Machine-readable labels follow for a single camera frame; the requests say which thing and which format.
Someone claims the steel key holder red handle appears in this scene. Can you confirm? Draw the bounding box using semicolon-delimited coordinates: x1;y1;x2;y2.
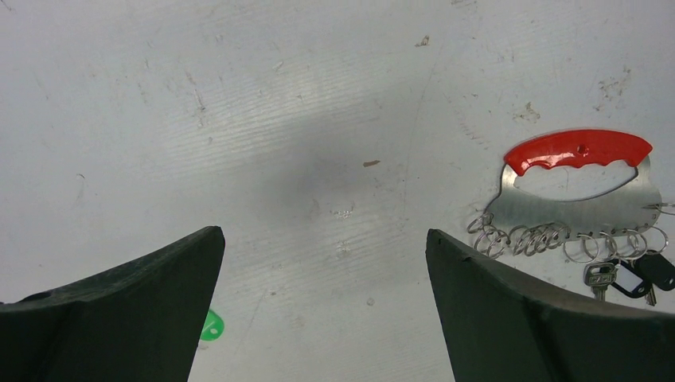
467;128;669;264

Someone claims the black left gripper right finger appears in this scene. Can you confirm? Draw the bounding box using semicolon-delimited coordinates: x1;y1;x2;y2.
426;229;674;381

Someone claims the green key tag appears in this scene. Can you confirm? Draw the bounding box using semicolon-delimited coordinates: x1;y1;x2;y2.
200;309;225;341

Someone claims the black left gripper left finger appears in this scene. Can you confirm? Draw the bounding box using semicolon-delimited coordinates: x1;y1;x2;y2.
1;226;225;381

